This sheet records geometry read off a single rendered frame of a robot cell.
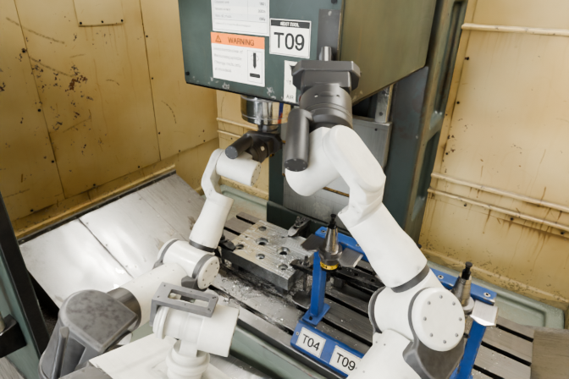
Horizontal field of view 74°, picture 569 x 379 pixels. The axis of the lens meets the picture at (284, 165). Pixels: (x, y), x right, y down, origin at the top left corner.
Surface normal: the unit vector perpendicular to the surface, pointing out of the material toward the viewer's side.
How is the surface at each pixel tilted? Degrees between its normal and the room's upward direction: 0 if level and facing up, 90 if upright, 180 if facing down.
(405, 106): 90
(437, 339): 50
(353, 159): 45
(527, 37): 90
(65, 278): 24
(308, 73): 30
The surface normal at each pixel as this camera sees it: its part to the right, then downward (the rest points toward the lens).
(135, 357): 0.24, -0.97
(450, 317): 0.29, -0.28
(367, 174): 0.55, -0.44
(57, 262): 0.36, -0.72
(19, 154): 0.83, 0.26
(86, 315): 0.46, -0.82
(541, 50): -0.56, 0.34
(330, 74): -0.02, -0.58
